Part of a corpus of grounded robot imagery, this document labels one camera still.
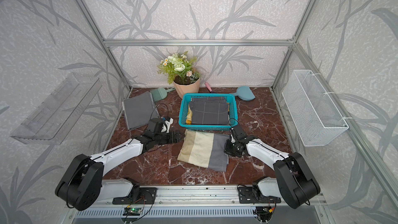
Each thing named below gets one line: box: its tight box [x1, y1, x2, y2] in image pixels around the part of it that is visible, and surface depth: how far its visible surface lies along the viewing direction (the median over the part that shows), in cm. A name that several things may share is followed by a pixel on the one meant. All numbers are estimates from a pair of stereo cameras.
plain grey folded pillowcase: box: [121, 90, 161, 131], surface depth 109 cm
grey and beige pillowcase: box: [177, 129, 231, 173], surface depth 88 cm
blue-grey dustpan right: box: [231, 86, 257, 101], surface depth 119 cm
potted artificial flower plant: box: [157, 50, 201, 100], surface depth 94 cm
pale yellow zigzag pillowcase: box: [185, 105, 193, 125], surface depth 101 cm
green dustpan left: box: [150, 87, 176, 103], surface depth 118 cm
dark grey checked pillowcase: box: [188, 96, 229, 125], surface depth 103 cm
